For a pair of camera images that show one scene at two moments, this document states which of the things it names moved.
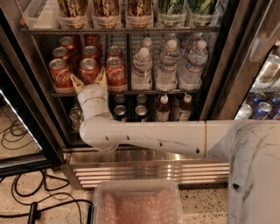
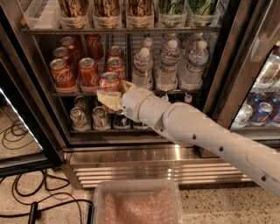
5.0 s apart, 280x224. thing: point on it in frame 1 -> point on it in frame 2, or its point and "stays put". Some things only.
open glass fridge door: (29, 143) stays put
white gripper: (91, 93) -> (131, 104)
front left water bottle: (142, 76) stays put
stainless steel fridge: (164, 60) stays put
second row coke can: (89, 52) -> (89, 73)
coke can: (87, 70) -> (110, 81)
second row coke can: (59, 52) stays put
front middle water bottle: (167, 68) stays put
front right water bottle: (191, 74) stays put
